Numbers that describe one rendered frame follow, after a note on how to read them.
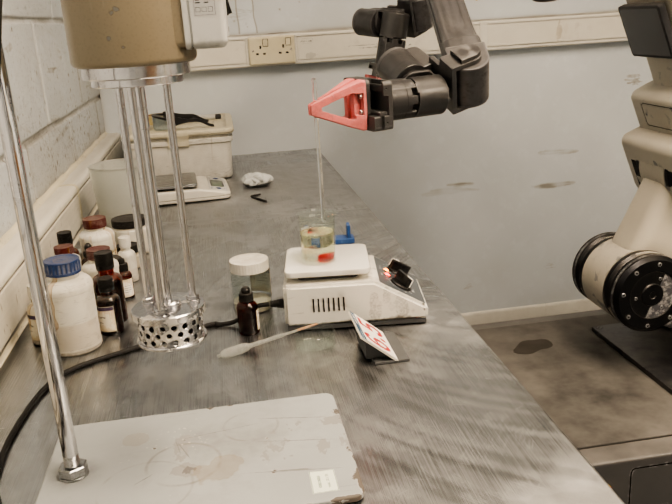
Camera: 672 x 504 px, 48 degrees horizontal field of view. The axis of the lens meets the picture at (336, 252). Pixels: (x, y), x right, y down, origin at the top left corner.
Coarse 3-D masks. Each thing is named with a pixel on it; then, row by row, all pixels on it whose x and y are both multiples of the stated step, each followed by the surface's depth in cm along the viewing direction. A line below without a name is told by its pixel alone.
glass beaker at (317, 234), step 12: (312, 204) 107; (324, 204) 107; (300, 216) 106; (312, 216) 107; (300, 228) 104; (312, 228) 103; (324, 228) 103; (300, 240) 105; (312, 240) 103; (324, 240) 104; (312, 252) 104; (324, 252) 104; (312, 264) 105
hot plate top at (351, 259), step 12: (288, 252) 111; (300, 252) 111; (336, 252) 110; (348, 252) 110; (360, 252) 109; (288, 264) 106; (300, 264) 106; (324, 264) 105; (336, 264) 105; (348, 264) 104; (360, 264) 104; (288, 276) 103; (300, 276) 102; (312, 276) 103; (324, 276) 103
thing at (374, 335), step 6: (360, 318) 101; (360, 324) 97; (366, 324) 100; (366, 330) 96; (372, 330) 99; (378, 330) 101; (366, 336) 94; (372, 336) 96; (378, 336) 98; (372, 342) 93; (378, 342) 95; (384, 342) 97; (384, 348) 94
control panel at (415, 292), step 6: (378, 264) 111; (384, 264) 113; (378, 270) 108; (384, 270) 109; (378, 276) 105; (384, 276) 107; (390, 276) 108; (414, 276) 115; (384, 282) 104; (390, 282) 105; (414, 282) 112; (396, 288) 104; (414, 288) 109; (408, 294) 104; (414, 294) 106; (420, 294) 107; (420, 300) 104
